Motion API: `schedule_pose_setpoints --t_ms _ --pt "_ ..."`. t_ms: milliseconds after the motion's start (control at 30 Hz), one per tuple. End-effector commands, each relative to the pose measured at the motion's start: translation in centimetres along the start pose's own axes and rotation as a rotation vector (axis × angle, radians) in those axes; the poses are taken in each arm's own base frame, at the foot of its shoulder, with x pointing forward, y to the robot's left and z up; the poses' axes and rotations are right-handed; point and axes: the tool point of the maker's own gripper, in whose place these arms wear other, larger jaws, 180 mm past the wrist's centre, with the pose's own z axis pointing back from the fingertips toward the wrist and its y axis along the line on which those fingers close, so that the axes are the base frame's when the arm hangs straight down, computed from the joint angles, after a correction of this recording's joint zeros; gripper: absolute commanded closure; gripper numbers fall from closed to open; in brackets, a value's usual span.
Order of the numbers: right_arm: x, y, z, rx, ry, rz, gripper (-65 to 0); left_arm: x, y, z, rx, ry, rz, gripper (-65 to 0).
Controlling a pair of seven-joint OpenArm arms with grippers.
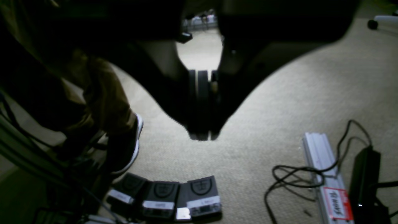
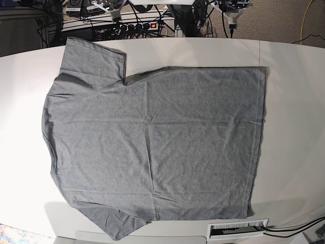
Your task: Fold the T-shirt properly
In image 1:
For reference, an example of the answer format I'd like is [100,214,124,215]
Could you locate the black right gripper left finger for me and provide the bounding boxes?
[103,39,204,141]

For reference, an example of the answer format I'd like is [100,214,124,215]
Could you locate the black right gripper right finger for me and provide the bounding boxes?
[210,38,311,140]

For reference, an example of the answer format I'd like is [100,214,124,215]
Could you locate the dark sneaker white sole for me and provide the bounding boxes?
[104,113,144,179]

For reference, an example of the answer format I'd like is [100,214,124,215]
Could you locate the black foot pedal right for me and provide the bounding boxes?
[174,176,223,224]

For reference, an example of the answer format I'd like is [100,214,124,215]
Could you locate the black foot pedal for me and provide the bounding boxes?
[174,176,223,224]
[106,172,148,205]
[141,181,180,220]

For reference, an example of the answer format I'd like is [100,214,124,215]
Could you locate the black foot pedal middle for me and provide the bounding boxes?
[141,181,180,220]

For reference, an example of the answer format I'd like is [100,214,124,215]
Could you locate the person leg khaki trousers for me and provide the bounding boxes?
[1,0,138,138]

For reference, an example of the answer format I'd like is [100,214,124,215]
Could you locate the black foot pedal left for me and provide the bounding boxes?
[106,172,148,205]

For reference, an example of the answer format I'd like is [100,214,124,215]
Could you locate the aluminium extrusion bar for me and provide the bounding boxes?
[303,133,354,224]

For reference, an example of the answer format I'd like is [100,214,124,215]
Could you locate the black power adapter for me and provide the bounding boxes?
[349,146,391,224]

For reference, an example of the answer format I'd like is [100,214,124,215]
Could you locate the black floor cable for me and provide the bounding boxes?
[264,120,373,224]

